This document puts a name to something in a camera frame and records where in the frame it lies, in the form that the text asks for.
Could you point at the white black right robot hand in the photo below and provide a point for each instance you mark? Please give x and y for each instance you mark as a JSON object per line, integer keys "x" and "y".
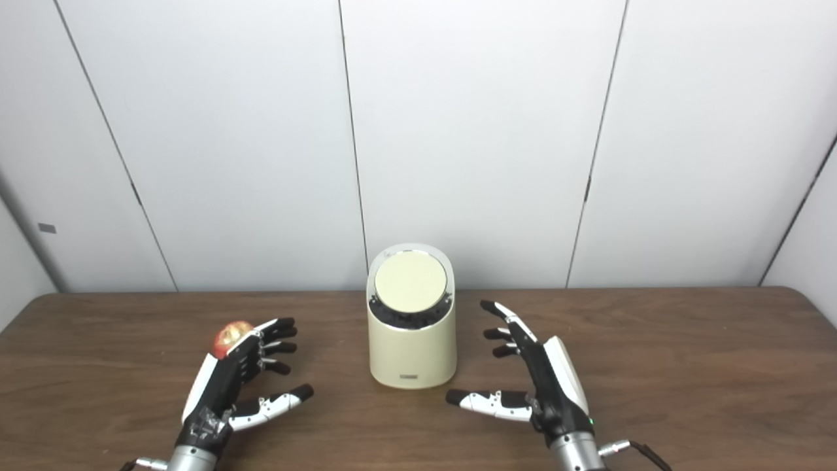
{"x": 556, "y": 392}

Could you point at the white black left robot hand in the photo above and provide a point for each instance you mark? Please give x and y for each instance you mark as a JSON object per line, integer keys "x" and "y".
{"x": 219, "y": 386}

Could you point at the red apple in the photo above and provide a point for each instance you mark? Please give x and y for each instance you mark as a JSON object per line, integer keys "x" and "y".
{"x": 229, "y": 336}

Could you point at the round cream bin lid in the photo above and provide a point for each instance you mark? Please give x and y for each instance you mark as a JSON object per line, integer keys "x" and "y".
{"x": 410, "y": 281}

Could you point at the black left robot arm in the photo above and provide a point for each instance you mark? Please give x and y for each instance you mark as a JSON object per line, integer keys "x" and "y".
{"x": 193, "y": 460}

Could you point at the cream-colored bin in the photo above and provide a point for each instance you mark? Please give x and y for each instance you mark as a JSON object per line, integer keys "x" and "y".
{"x": 412, "y": 353}

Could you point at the small grey wall label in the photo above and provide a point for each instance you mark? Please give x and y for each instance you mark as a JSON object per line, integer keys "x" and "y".
{"x": 47, "y": 228}

